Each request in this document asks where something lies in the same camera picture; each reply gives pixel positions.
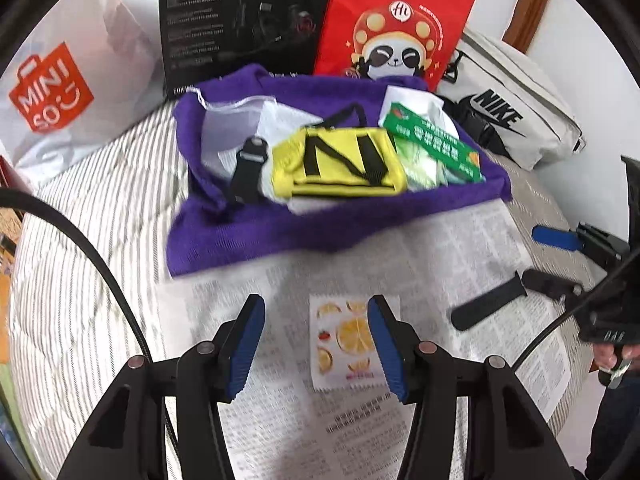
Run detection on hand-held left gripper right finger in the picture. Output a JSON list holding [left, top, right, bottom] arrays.
[[367, 294, 576, 480]]

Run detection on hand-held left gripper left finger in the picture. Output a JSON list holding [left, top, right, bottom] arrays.
[[57, 294, 266, 480]]

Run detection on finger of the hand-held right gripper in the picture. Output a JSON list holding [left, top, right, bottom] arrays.
[[520, 268, 587, 302], [531, 221, 630, 267]]

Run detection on fruit print sachet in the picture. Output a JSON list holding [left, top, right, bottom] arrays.
[[308, 294, 401, 392]]

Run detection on black watch strap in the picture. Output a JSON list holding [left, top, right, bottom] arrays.
[[227, 137, 273, 206], [451, 270, 528, 332]]

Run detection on green packet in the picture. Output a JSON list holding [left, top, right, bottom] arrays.
[[378, 101, 487, 191]]

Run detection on yellow pouch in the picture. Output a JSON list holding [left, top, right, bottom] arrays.
[[271, 105, 408, 200]]

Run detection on person's right hand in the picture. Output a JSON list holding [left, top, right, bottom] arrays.
[[592, 342, 640, 376]]

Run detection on newspaper sheet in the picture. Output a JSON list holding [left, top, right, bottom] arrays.
[[160, 200, 576, 480]]

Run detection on purple towel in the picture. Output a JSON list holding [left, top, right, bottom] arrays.
[[166, 63, 513, 278]]

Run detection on person's dark trousers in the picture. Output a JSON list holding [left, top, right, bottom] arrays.
[[590, 370, 640, 480]]

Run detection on white waist bag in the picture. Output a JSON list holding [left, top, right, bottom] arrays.
[[437, 27, 587, 171]]

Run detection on striped bed sheet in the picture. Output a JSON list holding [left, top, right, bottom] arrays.
[[7, 105, 601, 480]]

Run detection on clear plastic bag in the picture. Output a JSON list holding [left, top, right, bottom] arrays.
[[192, 89, 276, 181]]

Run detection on wooden headboard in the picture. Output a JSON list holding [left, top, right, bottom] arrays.
[[501, 0, 555, 48]]

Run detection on red paper bag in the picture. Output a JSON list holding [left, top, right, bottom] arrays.
[[312, 0, 480, 92]]

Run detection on red box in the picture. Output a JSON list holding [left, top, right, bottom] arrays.
[[0, 155, 21, 203]]

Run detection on white plastic shopping bag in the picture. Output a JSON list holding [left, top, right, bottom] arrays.
[[0, 0, 173, 183]]

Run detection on black headphone box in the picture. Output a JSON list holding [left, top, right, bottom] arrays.
[[159, 0, 341, 97]]

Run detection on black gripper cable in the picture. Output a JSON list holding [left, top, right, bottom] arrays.
[[512, 255, 640, 376], [0, 189, 181, 480]]

